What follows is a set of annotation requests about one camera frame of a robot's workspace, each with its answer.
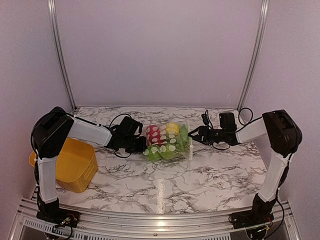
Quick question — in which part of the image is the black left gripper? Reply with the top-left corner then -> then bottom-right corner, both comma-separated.
122,135 -> 147,154

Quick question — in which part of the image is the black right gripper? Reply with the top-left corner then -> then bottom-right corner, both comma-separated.
188,125 -> 227,145

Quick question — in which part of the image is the clear polka dot zip bag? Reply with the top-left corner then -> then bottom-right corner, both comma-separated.
141,119 -> 195,165

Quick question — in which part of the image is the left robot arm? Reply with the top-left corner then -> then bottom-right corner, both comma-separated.
30,106 -> 147,223

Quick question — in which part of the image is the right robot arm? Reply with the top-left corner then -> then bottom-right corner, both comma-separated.
188,109 -> 303,224

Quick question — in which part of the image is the fake red pepper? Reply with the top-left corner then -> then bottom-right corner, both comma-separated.
145,124 -> 167,146

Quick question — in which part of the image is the fake yellow lemon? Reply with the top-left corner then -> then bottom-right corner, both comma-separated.
165,122 -> 180,135

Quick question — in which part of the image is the yellow plastic basket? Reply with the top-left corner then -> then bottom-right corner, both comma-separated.
29,138 -> 98,199

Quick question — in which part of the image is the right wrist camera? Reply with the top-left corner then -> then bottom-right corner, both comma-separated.
201,110 -> 213,129

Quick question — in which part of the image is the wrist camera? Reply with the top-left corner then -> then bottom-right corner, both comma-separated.
201,110 -> 213,129
119,116 -> 142,137

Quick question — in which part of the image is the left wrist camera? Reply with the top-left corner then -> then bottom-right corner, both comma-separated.
119,116 -> 142,137

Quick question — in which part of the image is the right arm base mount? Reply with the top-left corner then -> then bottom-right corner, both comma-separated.
228,210 -> 274,229

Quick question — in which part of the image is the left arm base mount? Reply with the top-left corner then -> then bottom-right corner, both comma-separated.
36,207 -> 80,228

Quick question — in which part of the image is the right aluminium frame post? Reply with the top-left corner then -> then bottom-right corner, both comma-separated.
237,0 -> 270,111

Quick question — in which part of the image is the aluminium frame post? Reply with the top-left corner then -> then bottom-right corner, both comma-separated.
47,0 -> 77,112
237,0 -> 270,111

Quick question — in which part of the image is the left aluminium frame post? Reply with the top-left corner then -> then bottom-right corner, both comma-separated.
47,0 -> 77,112

